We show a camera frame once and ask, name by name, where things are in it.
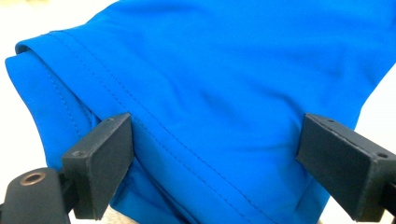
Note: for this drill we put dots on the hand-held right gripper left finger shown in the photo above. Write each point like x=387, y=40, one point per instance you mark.
x=99, y=168

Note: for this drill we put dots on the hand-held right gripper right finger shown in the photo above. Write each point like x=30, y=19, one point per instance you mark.
x=348, y=168

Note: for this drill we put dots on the blue t-shirt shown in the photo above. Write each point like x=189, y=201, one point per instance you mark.
x=218, y=77

